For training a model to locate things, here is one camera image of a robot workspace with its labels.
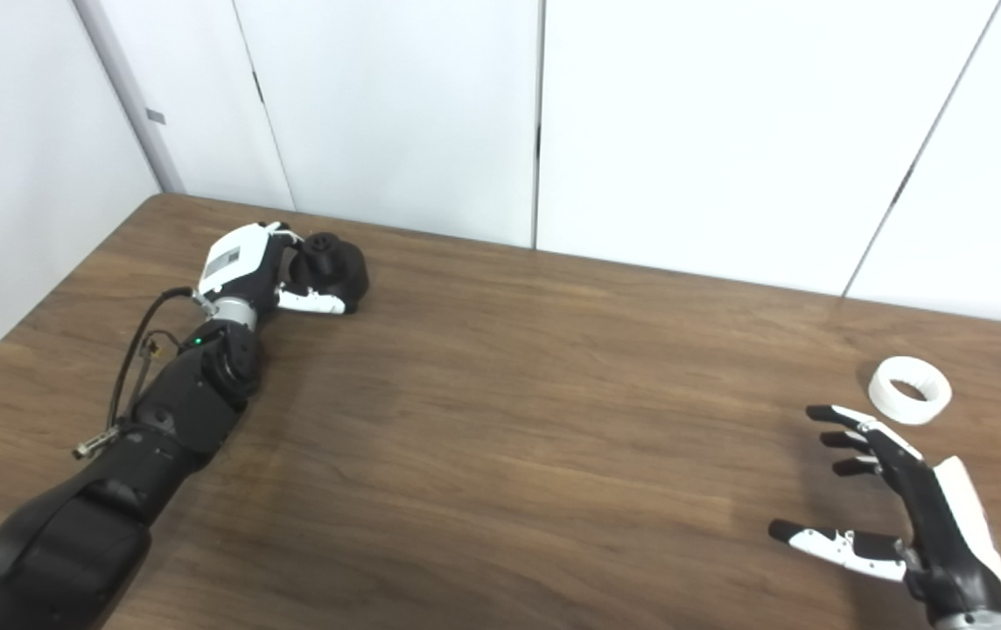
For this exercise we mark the gray wall corner post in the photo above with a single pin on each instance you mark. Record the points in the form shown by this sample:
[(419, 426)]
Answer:
[(159, 153)]

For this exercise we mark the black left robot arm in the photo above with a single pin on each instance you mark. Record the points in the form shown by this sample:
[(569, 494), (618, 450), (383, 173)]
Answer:
[(185, 402)]

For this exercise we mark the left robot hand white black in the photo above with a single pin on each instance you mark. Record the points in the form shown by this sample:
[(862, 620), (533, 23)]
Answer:
[(247, 271)]

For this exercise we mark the round black plastic part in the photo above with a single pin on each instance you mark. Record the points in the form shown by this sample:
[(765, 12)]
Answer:
[(343, 267)]

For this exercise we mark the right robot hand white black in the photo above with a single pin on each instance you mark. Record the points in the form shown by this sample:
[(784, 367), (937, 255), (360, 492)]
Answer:
[(947, 551)]

